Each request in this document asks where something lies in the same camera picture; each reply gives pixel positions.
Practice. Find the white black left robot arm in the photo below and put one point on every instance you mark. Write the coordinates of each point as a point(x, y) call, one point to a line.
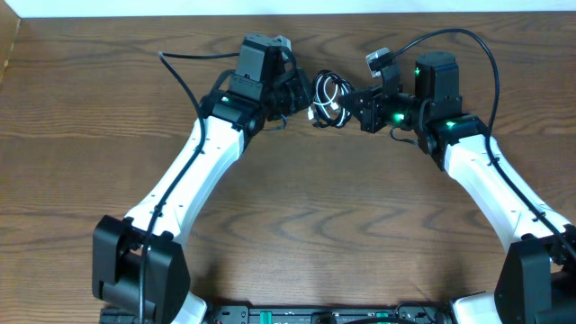
point(139, 265)

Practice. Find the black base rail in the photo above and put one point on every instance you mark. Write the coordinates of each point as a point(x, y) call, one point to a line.
point(410, 311)

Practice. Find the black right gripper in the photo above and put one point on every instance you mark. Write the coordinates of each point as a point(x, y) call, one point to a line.
point(368, 115)

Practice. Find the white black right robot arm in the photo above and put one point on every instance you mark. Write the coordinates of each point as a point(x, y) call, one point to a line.
point(537, 281)

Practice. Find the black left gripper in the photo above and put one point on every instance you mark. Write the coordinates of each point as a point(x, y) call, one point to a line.
point(300, 83)

